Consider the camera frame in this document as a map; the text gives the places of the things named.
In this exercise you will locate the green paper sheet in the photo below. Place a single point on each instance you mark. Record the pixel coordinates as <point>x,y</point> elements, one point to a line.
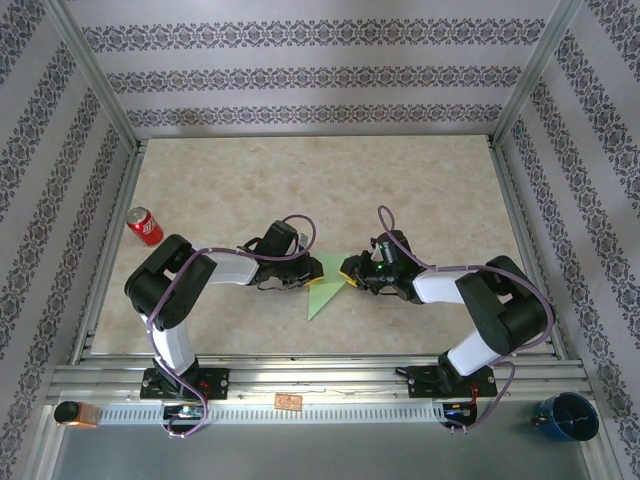
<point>327,292</point>

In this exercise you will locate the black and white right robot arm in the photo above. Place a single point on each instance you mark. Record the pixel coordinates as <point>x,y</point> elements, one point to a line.
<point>505,315</point>

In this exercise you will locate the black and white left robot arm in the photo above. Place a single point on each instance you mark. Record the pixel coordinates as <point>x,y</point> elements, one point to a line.
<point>165,290</point>

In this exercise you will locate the small orange label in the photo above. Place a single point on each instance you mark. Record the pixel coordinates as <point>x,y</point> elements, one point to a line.
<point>288,400</point>

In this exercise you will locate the red soda can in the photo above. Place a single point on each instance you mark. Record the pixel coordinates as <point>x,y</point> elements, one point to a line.
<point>147,230</point>

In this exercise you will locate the small circuit board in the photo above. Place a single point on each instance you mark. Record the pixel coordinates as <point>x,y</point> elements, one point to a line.
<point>459,410</point>
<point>182,411</point>

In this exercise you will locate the grey metal shelf plate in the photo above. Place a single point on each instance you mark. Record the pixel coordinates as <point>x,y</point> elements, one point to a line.
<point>320,455</point>

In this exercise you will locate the blue enamel mug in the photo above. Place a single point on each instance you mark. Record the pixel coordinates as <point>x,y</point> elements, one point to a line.
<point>567,417</point>

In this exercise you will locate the amber bottle with black cap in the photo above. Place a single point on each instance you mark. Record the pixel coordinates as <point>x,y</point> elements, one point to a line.
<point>75,415</point>

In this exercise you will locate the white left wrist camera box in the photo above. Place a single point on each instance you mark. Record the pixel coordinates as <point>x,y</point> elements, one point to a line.
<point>301,240</point>

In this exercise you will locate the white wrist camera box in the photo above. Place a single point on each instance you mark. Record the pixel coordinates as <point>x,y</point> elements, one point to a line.
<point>301,240</point>
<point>377,254</point>

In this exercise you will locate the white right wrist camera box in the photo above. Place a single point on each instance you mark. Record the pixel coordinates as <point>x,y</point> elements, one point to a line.
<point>377,254</point>

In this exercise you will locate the aluminium front frame rail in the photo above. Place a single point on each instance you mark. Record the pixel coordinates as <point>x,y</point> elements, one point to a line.
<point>325,380</point>

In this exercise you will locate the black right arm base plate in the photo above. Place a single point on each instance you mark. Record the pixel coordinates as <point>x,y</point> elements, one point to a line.
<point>422,382</point>

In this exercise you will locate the aluminium right side rail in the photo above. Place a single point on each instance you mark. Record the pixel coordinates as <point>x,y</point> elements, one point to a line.
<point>511,200</point>

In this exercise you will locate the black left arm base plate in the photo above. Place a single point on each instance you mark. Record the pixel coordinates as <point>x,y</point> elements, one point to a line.
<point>217,382</point>

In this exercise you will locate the aluminium left side rail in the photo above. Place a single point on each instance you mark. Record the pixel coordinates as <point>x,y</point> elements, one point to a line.
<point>111,250</point>

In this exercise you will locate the aluminium right frame post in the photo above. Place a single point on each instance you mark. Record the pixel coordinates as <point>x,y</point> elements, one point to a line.
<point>534,75</point>

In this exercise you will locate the aluminium frame post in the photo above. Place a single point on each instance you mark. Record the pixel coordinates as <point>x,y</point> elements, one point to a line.
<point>95,75</point>
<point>534,75</point>

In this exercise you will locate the aluminium left frame post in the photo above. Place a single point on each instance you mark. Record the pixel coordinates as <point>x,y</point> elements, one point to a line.
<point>95,75</point>

